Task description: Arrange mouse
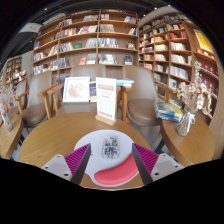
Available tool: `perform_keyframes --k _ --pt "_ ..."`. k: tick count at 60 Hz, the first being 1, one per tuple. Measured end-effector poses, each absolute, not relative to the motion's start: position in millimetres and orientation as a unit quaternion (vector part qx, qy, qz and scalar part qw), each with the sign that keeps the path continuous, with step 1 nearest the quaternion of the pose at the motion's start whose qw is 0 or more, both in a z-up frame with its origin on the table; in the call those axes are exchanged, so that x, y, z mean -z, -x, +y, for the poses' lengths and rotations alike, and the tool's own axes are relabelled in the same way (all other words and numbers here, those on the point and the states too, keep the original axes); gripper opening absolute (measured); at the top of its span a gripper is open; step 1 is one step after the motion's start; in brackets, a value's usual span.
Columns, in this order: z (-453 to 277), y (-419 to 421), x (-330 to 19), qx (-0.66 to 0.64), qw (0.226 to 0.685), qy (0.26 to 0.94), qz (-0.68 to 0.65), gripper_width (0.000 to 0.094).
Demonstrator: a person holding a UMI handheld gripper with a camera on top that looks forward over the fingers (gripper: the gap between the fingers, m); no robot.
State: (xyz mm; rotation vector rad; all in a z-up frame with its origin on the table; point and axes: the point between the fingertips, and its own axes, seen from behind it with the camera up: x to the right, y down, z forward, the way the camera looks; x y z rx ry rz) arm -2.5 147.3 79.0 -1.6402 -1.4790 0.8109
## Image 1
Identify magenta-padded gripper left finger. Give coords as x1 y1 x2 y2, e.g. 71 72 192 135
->
41 143 92 186

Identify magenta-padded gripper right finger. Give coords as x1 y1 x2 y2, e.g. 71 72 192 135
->
131 143 184 186

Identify transparent computer mouse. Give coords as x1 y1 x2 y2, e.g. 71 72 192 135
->
101 134 121 161

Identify round wooden side table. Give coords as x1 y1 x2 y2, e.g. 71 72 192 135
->
159 114 216 168
0 113 24 160

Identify glass vase beige dried flowers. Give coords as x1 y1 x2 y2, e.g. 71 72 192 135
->
174 61 214 138

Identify colourful book stack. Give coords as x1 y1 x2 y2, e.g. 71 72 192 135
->
153 99 184 123

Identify brown padded wooden armchair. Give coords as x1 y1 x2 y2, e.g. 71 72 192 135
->
14 70 54 129
121 65 176 128
37 63 129 118

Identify white framed red drawing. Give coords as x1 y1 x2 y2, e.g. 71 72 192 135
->
62 76 91 104

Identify dark cover book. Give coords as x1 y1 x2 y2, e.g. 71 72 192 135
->
89 81 98 103

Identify white sign on wooden base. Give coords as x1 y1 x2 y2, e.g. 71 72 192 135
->
95 76 118 127

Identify blue book stack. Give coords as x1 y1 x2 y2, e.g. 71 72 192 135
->
116 78 135 88

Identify small distant bookshelf unit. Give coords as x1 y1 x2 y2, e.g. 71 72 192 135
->
4 56 28 89

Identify curved wooden bookshelf unit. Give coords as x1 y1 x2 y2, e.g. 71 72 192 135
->
138 13 223 111

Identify wide wooden bookshelf unit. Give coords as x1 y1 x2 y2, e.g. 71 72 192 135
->
31 11 140 83

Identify white hanging ceiling panel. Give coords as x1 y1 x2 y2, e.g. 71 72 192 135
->
18 22 44 34

